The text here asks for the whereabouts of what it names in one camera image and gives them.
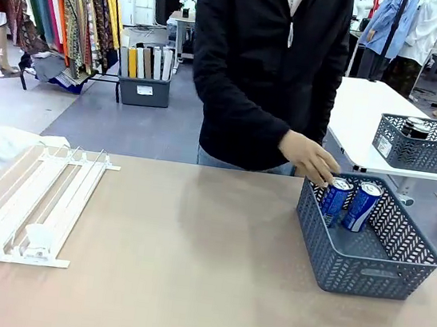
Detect white side table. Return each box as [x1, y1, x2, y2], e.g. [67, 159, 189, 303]
[317, 74, 437, 212]

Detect dark patterned skirt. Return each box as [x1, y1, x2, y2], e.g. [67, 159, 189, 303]
[380, 54, 424, 99]

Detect grey background workbench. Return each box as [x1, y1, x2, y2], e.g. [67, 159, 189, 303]
[162, 7, 202, 67]

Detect brown sample board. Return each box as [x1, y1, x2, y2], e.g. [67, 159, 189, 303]
[140, 46, 157, 81]

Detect grey fabric pile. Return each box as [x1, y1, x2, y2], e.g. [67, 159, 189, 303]
[28, 49, 93, 97]

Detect grey sample board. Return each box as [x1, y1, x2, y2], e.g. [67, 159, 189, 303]
[117, 45, 133, 78]

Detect grey plastic woven basket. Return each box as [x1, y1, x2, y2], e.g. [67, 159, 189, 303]
[285, 165, 437, 308]
[368, 111, 437, 174]

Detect white wire can dispenser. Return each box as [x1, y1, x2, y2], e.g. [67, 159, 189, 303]
[0, 135, 124, 277]

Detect black stand pole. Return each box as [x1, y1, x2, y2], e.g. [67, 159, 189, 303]
[374, 0, 411, 87]

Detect white bust mannequin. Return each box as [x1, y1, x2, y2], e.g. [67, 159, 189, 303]
[352, 0, 376, 24]

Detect yellow hanging fabric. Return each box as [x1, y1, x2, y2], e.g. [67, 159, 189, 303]
[88, 0, 127, 52]

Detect person's left forearm black sleeve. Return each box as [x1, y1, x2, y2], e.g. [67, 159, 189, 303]
[316, 88, 345, 149]

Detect black clothes rack frame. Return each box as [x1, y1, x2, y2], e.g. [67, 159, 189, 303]
[16, 61, 125, 105]

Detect white shirt on mannequin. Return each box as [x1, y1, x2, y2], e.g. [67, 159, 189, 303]
[396, 0, 437, 69]

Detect yellow sample board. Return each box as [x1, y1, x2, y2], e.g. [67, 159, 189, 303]
[125, 46, 141, 79]

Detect brown patterned hanging fabric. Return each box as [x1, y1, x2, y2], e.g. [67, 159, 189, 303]
[0, 0, 56, 58]

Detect person's right forearm black sleeve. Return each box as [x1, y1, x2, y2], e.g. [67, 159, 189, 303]
[198, 83, 297, 158]

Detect grey trousers on mannequin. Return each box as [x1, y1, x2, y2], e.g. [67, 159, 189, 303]
[356, 47, 392, 83]

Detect person's right hand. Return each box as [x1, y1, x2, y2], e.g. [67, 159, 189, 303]
[273, 129, 347, 191]

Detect blue Pocari Sweat can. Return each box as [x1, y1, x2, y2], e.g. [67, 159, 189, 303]
[340, 178, 385, 236]
[316, 174, 355, 231]

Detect person in black jacket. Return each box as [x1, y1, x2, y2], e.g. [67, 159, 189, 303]
[175, 0, 364, 185]

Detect blue shirt on mannequin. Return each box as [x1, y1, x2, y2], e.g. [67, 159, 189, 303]
[356, 0, 420, 63]

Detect pink hanging fabric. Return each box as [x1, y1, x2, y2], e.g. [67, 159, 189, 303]
[26, 0, 71, 54]

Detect dark background desk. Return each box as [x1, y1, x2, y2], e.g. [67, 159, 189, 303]
[342, 25, 368, 79]

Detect white plastic dispenser pusher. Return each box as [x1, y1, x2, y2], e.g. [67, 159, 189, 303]
[20, 221, 55, 259]

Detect dark floral hanging fabric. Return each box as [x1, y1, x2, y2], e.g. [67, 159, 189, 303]
[68, 0, 119, 74]

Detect white air purifier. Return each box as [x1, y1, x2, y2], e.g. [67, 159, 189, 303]
[113, 0, 138, 28]

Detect grey storage bin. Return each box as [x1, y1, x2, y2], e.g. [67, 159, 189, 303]
[113, 73, 173, 111]

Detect beige patterned hanging fabric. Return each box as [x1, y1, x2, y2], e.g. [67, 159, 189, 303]
[39, 0, 105, 80]

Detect orange hanging fabric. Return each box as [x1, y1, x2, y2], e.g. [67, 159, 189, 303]
[46, 0, 80, 68]

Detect white sample board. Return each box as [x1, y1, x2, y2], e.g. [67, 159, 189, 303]
[133, 46, 150, 79]
[158, 46, 176, 83]
[148, 46, 166, 82]

